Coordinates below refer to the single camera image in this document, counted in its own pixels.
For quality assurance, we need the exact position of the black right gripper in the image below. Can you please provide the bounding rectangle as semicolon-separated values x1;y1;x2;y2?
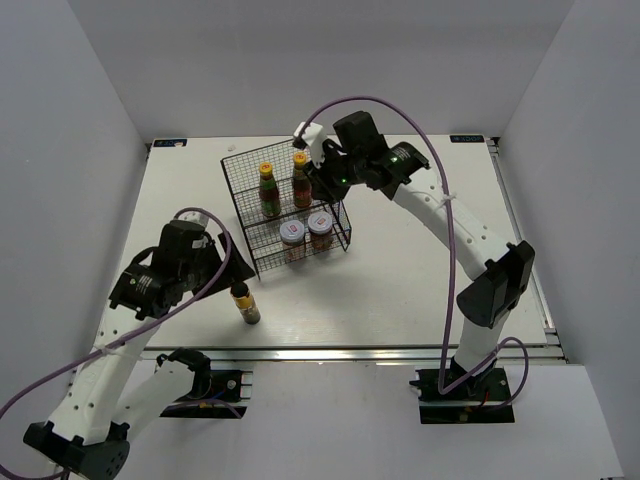
302;145;364;206

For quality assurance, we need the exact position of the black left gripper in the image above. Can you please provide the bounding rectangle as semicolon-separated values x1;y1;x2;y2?
180;230;255;300

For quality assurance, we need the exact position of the red chili sauce bottle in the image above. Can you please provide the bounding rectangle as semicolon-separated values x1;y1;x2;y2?
292;151;312;208

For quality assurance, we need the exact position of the black cap pepper shaker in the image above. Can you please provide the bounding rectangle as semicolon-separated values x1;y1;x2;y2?
230;282;261;325

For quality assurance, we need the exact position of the orange jar white lid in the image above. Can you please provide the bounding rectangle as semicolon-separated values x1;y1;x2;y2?
307;211;333;251

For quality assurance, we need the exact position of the green label sauce bottle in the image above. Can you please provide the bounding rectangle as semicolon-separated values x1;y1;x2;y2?
259;162;281;218

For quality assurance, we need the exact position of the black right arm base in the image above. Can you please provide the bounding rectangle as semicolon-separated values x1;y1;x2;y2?
409;368;515;425

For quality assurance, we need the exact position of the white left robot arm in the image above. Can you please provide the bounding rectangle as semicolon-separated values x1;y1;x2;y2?
23;219;254;479

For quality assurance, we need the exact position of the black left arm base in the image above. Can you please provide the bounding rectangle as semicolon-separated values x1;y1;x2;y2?
155;348;252;420

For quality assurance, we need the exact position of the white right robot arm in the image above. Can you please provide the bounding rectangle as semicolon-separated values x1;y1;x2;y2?
293;111;535;399

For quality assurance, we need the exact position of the blue label sticker right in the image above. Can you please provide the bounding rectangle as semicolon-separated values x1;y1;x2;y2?
449;134;485;144

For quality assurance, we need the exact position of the blue label sticker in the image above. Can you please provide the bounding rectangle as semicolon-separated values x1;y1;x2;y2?
449;134;485;144
153;139;187;148

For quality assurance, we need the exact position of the blue label sticker left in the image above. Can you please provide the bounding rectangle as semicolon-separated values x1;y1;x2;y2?
153;139;187;148

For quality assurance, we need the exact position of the black wire tiered rack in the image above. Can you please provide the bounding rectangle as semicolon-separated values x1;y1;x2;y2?
221;140;352;275

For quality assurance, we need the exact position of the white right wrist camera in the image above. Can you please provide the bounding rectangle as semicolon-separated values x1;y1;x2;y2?
292;122;328;169

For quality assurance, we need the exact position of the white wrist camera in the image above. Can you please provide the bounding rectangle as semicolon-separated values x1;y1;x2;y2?
292;122;328;169
170;210;210;231

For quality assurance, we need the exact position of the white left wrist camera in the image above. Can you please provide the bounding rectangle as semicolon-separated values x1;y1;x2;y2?
170;210;210;231

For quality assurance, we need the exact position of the aluminium front rail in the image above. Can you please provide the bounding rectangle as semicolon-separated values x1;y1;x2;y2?
141;345;565;362

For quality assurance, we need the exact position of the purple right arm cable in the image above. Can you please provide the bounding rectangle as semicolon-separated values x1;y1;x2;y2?
294;94;531;412

